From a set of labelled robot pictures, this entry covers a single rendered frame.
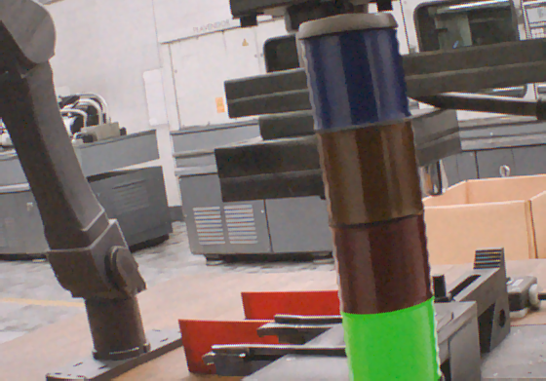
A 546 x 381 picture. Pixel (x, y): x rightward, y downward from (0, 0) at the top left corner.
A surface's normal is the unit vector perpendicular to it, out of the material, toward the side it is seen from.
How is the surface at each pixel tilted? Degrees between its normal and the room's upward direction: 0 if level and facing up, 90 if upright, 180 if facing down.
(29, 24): 90
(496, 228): 87
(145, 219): 90
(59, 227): 110
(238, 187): 90
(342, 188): 76
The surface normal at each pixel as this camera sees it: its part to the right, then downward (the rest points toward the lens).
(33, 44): 0.89, -0.09
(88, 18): -0.58, 0.16
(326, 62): -0.60, -0.08
